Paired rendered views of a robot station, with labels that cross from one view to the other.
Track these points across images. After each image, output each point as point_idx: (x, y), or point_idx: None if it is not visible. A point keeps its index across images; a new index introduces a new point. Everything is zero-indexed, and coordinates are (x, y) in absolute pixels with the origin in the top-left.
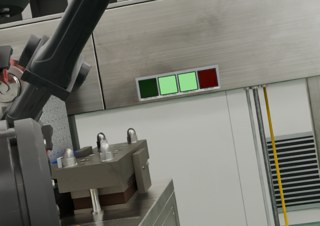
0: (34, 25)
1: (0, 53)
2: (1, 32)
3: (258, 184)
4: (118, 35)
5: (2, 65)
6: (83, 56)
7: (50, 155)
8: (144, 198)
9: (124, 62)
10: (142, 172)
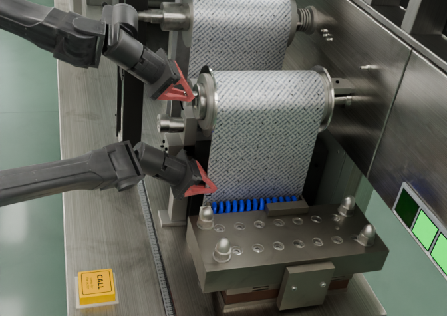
0: (364, 17)
1: (161, 75)
2: (341, 0)
3: None
4: (420, 111)
5: (148, 92)
6: None
7: (223, 191)
8: (271, 313)
9: (407, 150)
10: (287, 292)
